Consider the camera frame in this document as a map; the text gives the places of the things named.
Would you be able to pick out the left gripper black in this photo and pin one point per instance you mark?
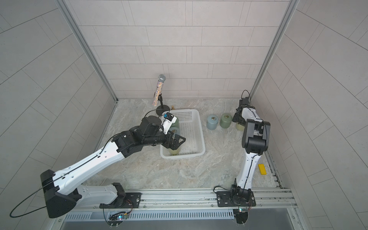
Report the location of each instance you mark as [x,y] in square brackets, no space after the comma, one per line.
[174,145]

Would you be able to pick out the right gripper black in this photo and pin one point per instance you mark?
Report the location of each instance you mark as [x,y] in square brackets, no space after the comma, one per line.
[237,117]

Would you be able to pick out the yellow-green tea canister front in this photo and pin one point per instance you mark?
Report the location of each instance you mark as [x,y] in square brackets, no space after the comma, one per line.
[174,152]

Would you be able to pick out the white plastic perforated basket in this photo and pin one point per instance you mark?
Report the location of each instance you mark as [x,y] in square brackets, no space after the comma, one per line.
[190,127]

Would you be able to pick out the yellow tea canister back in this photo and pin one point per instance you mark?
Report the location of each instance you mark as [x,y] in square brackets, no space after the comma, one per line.
[240,127]

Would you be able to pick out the dark green tea canister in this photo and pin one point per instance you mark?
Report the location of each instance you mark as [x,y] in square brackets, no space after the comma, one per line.
[226,120]

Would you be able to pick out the blue tea canister front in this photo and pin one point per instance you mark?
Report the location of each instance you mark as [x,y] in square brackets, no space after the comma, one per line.
[212,122]

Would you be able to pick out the blue tea canister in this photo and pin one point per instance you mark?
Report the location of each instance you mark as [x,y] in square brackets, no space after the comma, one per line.
[212,122]
[175,130]

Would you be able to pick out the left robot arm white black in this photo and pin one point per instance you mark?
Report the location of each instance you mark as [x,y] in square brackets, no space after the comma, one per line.
[64,190]

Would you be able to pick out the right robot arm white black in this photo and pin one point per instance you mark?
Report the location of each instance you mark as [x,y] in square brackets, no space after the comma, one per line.
[255,142]

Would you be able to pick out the black microphone stand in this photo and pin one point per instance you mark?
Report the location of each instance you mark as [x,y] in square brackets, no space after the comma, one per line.
[161,108]

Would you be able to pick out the glitter microphone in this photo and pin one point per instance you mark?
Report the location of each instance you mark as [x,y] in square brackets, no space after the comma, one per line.
[159,87]

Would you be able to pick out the yellow block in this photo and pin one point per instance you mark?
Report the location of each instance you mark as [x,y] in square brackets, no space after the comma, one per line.
[262,169]

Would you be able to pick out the ventilation grille strip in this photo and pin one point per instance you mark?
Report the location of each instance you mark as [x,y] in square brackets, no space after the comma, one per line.
[153,215]

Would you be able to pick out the left circuit board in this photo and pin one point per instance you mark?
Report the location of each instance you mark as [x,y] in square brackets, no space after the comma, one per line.
[118,218]

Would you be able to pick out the circuit board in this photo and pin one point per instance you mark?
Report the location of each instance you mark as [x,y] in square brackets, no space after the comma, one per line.
[118,218]
[241,217]

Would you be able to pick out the right circuit board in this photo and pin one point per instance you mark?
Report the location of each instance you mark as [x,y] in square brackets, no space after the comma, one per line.
[241,217]

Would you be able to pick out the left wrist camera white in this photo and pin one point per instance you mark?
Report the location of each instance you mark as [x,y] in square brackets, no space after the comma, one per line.
[168,120]

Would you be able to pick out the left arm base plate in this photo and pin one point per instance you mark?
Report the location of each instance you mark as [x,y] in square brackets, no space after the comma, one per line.
[130,201]

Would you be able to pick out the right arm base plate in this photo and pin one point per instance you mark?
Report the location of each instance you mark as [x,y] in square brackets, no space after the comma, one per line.
[226,199]

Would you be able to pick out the aluminium mounting rail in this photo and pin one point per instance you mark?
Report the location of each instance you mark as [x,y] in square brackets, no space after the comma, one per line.
[181,199]

